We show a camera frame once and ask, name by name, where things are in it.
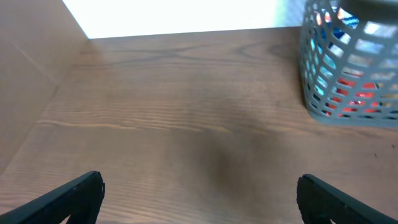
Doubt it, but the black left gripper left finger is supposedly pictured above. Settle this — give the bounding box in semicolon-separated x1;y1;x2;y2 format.
1;171;105;224

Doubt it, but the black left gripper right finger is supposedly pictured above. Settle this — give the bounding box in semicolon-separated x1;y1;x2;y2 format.
296;174;397;224

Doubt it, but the red spaghetti pasta packet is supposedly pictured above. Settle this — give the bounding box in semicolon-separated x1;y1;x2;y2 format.
320;78;397;121

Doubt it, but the teal wet wipes pack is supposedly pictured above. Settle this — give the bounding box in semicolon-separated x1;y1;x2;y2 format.
303;39;336;96

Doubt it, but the grey plastic basket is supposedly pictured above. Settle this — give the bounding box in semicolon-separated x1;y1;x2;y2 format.
300;0;397;128

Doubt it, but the Kleenex tissue multipack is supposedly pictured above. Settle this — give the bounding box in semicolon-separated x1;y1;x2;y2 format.
314;6;359;43

